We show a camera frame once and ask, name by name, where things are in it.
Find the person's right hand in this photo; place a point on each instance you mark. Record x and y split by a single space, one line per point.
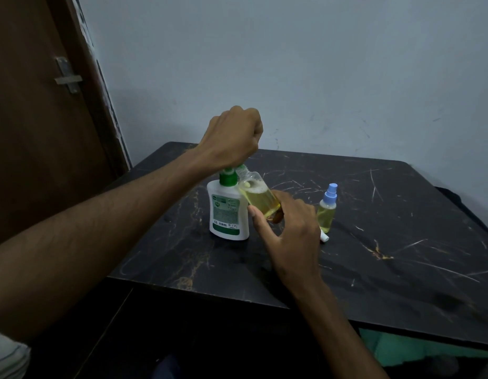
297 248

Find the person's left hand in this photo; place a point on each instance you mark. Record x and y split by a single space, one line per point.
230 138

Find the white spray cap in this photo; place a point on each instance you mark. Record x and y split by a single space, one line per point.
324 236

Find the blue spray cap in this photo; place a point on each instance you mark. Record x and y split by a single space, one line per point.
330 196

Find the small clear bottle white cap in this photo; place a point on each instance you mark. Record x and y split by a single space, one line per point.
259 195

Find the white green hand sanitizer bottle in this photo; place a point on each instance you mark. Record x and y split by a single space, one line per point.
226 219

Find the person's left forearm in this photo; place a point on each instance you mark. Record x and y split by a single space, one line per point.
78 252

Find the person's right forearm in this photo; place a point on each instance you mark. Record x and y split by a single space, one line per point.
342 339

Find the person's blue trousers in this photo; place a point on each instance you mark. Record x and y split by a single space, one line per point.
167 369

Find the person's white sleeve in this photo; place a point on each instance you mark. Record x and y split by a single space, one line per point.
9 357

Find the green cloth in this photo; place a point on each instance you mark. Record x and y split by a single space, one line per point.
421 347

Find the metal door latch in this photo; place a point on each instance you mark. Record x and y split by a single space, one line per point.
68 78

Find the brown wooden door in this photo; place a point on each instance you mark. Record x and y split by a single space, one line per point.
34 146

